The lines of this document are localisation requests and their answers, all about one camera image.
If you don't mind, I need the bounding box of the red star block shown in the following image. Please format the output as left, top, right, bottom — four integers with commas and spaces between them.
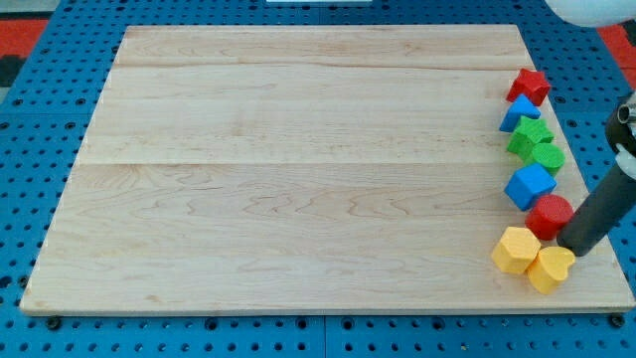
506, 69, 552, 106

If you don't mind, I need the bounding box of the green star block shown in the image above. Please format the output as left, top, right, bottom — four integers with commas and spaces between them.
507, 115, 555, 160

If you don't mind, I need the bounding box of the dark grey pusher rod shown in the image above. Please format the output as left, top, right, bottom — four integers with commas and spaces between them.
556, 160, 635, 257

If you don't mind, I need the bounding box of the green cylinder block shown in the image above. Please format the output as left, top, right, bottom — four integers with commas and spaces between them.
524, 143, 565, 177

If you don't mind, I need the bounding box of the blue triangle block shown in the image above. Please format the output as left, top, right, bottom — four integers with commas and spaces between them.
499, 94, 541, 133

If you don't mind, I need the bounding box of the yellow hexagon block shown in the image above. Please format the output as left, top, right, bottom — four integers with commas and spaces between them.
491, 227, 541, 274

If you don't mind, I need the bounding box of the red cylinder block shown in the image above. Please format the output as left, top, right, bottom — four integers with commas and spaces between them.
525, 194, 573, 241

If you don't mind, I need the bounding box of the black tool mount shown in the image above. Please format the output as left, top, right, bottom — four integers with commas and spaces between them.
605, 91, 635, 179

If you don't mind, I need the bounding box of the blue cube block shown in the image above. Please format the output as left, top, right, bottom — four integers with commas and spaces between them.
504, 164, 557, 211

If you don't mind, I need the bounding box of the yellow heart block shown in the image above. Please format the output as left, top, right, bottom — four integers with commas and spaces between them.
527, 247, 576, 294

